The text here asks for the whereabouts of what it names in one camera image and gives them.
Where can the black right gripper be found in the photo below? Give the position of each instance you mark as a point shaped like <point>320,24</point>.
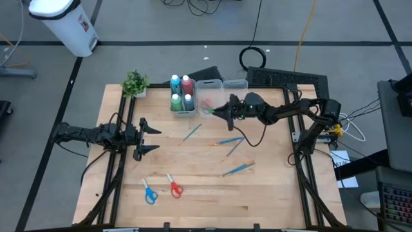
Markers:
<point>230,124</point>

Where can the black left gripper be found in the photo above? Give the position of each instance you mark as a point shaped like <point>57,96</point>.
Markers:
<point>138,154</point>

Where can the green scissors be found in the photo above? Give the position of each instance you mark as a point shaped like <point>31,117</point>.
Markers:
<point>207,110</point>

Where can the pink scissors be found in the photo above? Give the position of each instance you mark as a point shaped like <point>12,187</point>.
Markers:
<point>206,103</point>

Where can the black paint bottle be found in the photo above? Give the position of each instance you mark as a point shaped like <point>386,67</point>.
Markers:
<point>189,103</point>

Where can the thin blue paintbrush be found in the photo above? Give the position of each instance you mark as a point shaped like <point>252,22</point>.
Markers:
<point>190,134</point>

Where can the green paint bottle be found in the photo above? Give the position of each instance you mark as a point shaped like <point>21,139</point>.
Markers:
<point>176,103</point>

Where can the red paint bottle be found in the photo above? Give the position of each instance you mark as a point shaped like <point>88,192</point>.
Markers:
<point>187,87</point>

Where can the blue scissors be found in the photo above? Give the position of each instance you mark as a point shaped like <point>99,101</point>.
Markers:
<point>147,187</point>

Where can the red scissors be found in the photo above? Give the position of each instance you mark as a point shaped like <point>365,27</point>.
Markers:
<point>174,186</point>

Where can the blue paint bottle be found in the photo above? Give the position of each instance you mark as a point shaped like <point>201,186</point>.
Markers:
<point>175,85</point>

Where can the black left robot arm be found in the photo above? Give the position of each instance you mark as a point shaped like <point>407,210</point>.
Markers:
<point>80,135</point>

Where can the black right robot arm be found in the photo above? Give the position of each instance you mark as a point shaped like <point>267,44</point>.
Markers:
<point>289,109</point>

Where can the clear plastic bin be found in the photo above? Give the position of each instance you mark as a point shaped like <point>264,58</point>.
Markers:
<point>236,85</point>
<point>209,87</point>

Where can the opaque white plastic bin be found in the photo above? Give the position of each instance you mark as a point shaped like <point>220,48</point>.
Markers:
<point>185,114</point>

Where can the black flat panel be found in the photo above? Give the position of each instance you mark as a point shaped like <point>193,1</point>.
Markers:
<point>206,74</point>

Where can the potted green plant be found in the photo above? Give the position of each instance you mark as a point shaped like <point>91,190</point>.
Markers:
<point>135,84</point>

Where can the black perforated panel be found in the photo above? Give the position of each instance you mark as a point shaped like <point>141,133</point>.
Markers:
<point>283,79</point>

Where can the black table clamp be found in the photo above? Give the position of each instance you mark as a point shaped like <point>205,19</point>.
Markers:
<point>166,225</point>
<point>256,225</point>

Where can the yellow connector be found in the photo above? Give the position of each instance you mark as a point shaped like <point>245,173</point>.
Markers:
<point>337,129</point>

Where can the white paper sheet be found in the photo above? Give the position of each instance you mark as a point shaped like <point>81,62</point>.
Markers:
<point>342,159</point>

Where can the white trash can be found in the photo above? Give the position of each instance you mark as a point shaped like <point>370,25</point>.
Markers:
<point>64,25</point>

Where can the grey stand base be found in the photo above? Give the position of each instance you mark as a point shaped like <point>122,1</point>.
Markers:
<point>19,73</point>

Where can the black equipment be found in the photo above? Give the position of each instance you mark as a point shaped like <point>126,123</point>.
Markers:
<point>4,111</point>

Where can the white plastic object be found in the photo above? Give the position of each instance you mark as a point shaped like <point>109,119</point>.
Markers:
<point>370,199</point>

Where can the black device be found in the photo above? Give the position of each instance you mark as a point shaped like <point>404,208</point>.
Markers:
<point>405,96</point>

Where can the black keyboard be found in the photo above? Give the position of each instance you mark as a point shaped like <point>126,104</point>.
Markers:
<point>397,203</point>

